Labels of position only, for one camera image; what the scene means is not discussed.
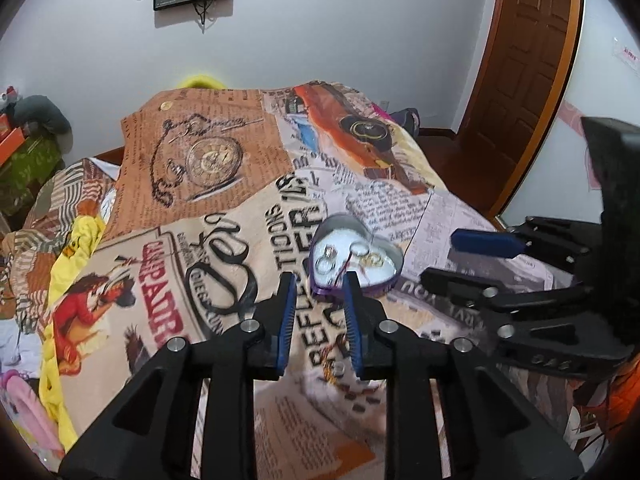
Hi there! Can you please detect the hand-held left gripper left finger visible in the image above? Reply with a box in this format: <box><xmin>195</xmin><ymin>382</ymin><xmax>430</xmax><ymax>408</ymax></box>
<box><xmin>59</xmin><ymin>272</ymin><xmax>298</xmax><ymax>480</ymax></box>

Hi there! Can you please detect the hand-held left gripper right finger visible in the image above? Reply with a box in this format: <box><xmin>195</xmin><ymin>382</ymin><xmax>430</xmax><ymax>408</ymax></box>
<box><xmin>341</xmin><ymin>271</ymin><xmax>586</xmax><ymax>480</ymax></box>

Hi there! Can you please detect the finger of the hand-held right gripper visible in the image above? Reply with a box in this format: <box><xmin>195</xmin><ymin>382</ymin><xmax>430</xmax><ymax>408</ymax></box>
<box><xmin>419</xmin><ymin>267</ymin><xmax>632</xmax><ymax>382</ymax></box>
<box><xmin>450</xmin><ymin>216</ymin><xmax>593</xmax><ymax>273</ymax></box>

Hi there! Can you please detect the red string bracelet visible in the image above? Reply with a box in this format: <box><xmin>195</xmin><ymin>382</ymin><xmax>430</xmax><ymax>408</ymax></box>
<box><xmin>337</xmin><ymin>255</ymin><xmax>355</xmax><ymax>292</ymax></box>

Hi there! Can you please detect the purple heart-shaped jewelry box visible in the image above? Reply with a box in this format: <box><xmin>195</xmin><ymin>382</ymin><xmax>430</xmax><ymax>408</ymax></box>
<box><xmin>308</xmin><ymin>213</ymin><xmax>404</xmax><ymax>302</ymax></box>

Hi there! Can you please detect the red and white sticker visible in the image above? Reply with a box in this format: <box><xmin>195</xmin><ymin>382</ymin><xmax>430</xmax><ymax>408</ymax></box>
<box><xmin>612</xmin><ymin>37</ymin><xmax>640</xmax><ymax>69</ymax></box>

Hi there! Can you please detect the newspaper print blanket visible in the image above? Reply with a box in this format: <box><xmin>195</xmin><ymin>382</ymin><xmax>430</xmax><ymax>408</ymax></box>
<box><xmin>50</xmin><ymin>80</ymin><xmax>618</xmax><ymax>480</ymax></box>

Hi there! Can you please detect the dark backpack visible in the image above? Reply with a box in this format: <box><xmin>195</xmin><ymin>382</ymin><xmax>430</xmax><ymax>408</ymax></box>
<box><xmin>387</xmin><ymin>107</ymin><xmax>422</xmax><ymax>137</ymax></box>

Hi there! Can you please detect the brown wooden door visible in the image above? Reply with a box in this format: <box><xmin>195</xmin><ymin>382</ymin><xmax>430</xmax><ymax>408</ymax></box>
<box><xmin>456</xmin><ymin>0</ymin><xmax>585</xmax><ymax>213</ymax></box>

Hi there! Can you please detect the yellow cloth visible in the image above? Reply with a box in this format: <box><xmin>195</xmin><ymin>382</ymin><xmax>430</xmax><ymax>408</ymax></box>
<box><xmin>41</xmin><ymin>214</ymin><xmax>110</xmax><ymax>453</ymax></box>

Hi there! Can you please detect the yellow round object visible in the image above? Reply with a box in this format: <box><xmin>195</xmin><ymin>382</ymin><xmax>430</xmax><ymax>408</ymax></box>
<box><xmin>179</xmin><ymin>73</ymin><xmax>227</xmax><ymax>90</ymax></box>

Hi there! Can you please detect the striped patchwork blanket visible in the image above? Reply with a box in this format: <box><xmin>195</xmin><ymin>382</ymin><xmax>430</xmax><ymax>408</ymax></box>
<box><xmin>0</xmin><ymin>156</ymin><xmax>124</xmax><ymax>322</ymax></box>

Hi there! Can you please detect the pink plush toy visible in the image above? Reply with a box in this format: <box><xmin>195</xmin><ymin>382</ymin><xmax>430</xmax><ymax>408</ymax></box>
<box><xmin>0</xmin><ymin>369</ymin><xmax>67</xmax><ymax>457</ymax></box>

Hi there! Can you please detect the green patterned cloth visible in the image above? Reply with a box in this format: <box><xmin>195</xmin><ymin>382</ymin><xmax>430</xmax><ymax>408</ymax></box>
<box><xmin>0</xmin><ymin>132</ymin><xmax>67</xmax><ymax>222</ymax></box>

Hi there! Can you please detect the orange box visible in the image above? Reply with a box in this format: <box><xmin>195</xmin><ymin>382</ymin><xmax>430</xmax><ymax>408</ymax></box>
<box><xmin>0</xmin><ymin>113</ymin><xmax>27</xmax><ymax>164</ymax></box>

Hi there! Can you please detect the black cable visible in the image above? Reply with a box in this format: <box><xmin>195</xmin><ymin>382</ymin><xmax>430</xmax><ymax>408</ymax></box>
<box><xmin>192</xmin><ymin>0</ymin><xmax>217</xmax><ymax>28</ymax></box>

